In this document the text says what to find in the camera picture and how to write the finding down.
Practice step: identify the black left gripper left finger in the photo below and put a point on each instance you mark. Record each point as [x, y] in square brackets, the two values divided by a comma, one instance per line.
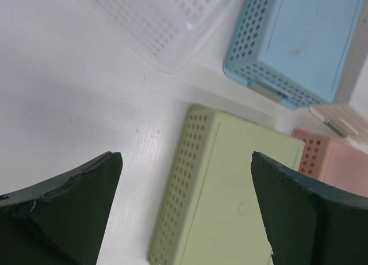
[61, 220]

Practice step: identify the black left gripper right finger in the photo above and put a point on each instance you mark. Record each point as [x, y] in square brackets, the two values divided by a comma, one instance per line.
[308, 221]

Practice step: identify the pink plastic basket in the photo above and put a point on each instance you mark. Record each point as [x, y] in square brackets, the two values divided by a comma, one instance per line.
[333, 162]

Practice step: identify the yellow green plastic basket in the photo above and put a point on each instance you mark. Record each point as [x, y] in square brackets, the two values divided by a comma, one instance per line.
[209, 213]

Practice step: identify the cream white small basket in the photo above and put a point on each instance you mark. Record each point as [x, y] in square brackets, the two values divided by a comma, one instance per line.
[347, 115]

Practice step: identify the light blue plastic basket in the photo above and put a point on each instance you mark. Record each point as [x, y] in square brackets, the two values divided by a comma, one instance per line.
[292, 51]

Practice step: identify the translucent white shallow basket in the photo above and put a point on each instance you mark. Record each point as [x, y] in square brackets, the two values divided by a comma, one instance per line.
[165, 34]

